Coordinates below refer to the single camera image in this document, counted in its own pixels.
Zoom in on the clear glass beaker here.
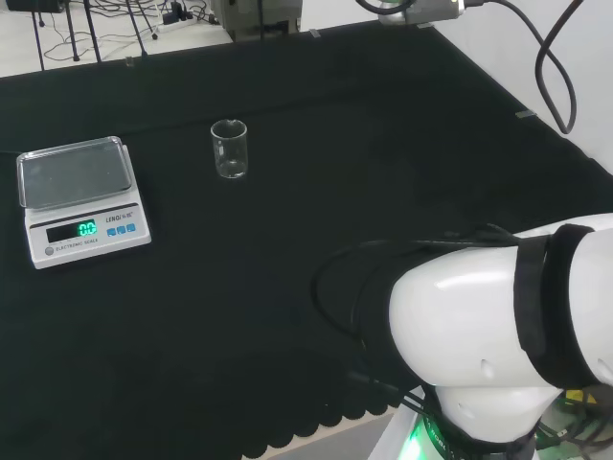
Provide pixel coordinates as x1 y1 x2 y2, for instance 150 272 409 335
210 119 249 180

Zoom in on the black bench cloth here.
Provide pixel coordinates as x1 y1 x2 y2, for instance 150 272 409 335
0 22 613 460

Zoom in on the grey metal cabinet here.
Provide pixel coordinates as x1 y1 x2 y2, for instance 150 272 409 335
209 0 305 45

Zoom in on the electronic balance with steel pan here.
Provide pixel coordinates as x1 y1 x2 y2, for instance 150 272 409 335
15 135 153 270

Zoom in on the white power strip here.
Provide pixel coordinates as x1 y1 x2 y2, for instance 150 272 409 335
156 12 198 34

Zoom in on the black tripod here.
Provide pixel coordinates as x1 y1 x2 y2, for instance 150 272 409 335
29 0 161 72

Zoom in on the yellow stop button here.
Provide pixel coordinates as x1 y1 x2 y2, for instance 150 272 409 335
562 386 600 409

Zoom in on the black box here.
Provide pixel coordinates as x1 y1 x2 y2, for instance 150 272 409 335
4 0 66 14

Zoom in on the black cable bundle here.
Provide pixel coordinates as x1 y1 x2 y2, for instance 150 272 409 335
310 223 521 413

